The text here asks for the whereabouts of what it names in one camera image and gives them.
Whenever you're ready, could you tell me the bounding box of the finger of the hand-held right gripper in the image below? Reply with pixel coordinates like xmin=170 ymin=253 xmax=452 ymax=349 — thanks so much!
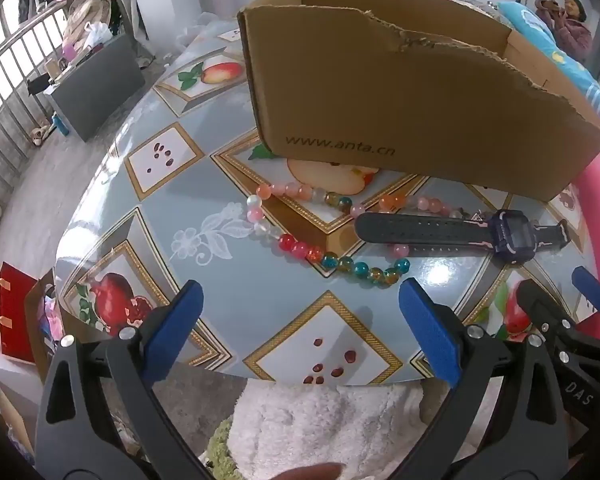
xmin=516 ymin=278 xmax=600 ymax=458
xmin=571 ymin=266 xmax=600 ymax=328

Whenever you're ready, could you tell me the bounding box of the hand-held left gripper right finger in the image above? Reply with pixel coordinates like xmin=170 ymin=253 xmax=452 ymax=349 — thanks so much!
xmin=399 ymin=277 xmax=569 ymax=480

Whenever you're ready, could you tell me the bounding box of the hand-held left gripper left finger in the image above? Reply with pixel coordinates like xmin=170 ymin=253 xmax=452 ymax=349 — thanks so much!
xmin=34 ymin=279 xmax=204 ymax=480

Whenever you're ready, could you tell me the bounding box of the dark blue smartwatch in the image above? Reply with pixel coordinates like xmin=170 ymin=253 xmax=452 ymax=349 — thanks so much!
xmin=355 ymin=208 xmax=572 ymax=265

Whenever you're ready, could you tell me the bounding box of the multicolour glass bead bracelet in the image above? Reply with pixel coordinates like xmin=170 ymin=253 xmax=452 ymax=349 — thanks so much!
xmin=246 ymin=183 xmax=412 ymax=286

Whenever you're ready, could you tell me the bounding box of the brown cardboard box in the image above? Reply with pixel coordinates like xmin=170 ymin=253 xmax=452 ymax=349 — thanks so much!
xmin=236 ymin=0 xmax=600 ymax=202

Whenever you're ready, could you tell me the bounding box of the person's left hand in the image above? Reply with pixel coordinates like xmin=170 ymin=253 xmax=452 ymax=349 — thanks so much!
xmin=269 ymin=462 xmax=344 ymax=480

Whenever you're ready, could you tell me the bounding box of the pink floral blanket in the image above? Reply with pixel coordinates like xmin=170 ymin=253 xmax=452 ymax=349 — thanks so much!
xmin=572 ymin=145 xmax=600 ymax=343

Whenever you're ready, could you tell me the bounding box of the brown paper bag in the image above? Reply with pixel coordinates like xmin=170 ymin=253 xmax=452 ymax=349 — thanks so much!
xmin=23 ymin=280 xmax=67 ymax=387

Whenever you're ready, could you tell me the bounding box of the white fluffy robe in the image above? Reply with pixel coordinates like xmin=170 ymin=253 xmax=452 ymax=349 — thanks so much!
xmin=200 ymin=375 xmax=481 ymax=480

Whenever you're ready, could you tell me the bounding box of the fruit print tablecloth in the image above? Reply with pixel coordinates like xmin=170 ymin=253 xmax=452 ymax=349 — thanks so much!
xmin=55 ymin=10 xmax=600 ymax=387

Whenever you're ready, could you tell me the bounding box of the red gift bag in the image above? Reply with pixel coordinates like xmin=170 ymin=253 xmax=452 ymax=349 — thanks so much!
xmin=0 ymin=261 xmax=39 ymax=365

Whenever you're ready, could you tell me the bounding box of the blue patterned pillow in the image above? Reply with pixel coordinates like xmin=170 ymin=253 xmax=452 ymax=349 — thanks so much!
xmin=496 ymin=1 xmax=600 ymax=128

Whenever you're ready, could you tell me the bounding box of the grey cabinet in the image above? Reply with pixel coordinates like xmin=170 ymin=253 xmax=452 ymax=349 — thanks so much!
xmin=44 ymin=34 xmax=147 ymax=143

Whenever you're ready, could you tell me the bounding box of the white plastic bag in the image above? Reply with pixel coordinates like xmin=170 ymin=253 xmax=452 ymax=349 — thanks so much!
xmin=81 ymin=21 xmax=114 ymax=52

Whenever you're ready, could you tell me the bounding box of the metal railing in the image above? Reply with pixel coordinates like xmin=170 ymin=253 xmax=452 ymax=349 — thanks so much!
xmin=0 ymin=0 xmax=72 ymax=196

